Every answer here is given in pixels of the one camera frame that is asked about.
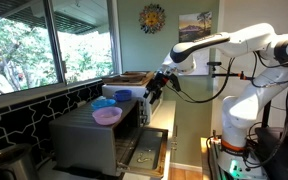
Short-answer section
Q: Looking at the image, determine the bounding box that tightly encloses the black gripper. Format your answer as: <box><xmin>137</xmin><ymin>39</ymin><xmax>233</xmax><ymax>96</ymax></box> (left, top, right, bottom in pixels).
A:
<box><xmin>143</xmin><ymin>72</ymin><xmax>181</xmax><ymax>104</ymax></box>

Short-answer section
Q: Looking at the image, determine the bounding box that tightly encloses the purple plastic bowl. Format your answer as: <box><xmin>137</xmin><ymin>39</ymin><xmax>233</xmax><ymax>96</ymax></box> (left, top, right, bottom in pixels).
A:
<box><xmin>92</xmin><ymin>107</ymin><xmax>123</xmax><ymax>125</ymax></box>

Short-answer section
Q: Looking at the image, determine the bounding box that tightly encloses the oven wire rack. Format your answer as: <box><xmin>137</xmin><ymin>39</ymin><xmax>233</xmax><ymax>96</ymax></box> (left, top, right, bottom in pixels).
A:
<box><xmin>114</xmin><ymin>127</ymin><xmax>142</xmax><ymax>164</ymax></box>

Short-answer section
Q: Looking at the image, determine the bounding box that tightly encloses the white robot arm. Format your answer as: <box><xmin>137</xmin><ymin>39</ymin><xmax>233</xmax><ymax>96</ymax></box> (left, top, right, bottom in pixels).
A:
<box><xmin>144</xmin><ymin>23</ymin><xmax>288</xmax><ymax>180</ymax></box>

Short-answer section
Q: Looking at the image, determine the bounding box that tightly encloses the white microwave oven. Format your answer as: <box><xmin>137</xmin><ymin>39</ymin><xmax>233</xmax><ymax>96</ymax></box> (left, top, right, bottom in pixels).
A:
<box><xmin>102</xmin><ymin>85</ymin><xmax>163</xmax><ymax>124</ymax></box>

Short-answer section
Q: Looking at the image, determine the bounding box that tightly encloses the dark blue plastic bowl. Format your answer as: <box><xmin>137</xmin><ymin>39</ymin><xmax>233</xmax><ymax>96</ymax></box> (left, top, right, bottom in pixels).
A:
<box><xmin>113</xmin><ymin>90</ymin><xmax>132</xmax><ymax>102</ymax></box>

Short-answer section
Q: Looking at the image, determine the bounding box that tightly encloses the light blue plastic bowl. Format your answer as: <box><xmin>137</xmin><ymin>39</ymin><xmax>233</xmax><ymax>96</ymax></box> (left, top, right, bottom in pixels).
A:
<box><xmin>91</xmin><ymin>99</ymin><xmax>116</xmax><ymax>110</ymax></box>

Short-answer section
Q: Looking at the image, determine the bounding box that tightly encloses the toaster oven glass door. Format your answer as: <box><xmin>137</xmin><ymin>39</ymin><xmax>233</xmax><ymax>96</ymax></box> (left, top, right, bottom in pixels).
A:
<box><xmin>117</xmin><ymin>128</ymin><xmax>168</xmax><ymax>178</ymax></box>

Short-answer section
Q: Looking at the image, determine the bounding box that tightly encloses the grey toaster oven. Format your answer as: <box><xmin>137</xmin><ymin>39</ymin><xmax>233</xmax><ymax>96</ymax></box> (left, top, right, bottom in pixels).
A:
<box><xmin>49</xmin><ymin>99</ymin><xmax>142</xmax><ymax>176</ymax></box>

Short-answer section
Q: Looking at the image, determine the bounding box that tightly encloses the wooden tray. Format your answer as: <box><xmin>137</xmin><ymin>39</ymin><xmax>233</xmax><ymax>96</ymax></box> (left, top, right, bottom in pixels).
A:
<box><xmin>103</xmin><ymin>71</ymin><xmax>154</xmax><ymax>86</ymax></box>

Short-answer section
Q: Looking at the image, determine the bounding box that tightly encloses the black equipment case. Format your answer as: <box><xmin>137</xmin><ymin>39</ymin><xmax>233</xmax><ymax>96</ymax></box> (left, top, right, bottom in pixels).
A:
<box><xmin>255</xmin><ymin>127</ymin><xmax>288</xmax><ymax>180</ymax></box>

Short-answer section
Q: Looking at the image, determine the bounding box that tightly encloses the dark metal pot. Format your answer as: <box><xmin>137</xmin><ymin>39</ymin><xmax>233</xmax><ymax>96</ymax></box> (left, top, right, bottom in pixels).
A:
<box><xmin>0</xmin><ymin>144</ymin><xmax>40</xmax><ymax>180</ymax></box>

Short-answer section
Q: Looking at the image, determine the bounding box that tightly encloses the colourful sun wall ornament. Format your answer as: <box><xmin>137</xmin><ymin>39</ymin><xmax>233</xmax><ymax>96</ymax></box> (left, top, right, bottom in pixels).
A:
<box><xmin>139</xmin><ymin>4</ymin><xmax>166</xmax><ymax>34</ymax></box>

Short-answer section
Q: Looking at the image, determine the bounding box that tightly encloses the wall calendar with landscape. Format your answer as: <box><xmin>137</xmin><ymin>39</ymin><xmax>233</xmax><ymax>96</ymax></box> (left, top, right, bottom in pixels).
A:
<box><xmin>179</xmin><ymin>11</ymin><xmax>212</xmax><ymax>76</ymax></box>

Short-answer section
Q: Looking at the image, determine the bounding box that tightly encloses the window frame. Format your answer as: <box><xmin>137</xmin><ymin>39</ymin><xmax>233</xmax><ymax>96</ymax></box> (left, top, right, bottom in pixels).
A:
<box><xmin>0</xmin><ymin>0</ymin><xmax>121</xmax><ymax>108</ymax></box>

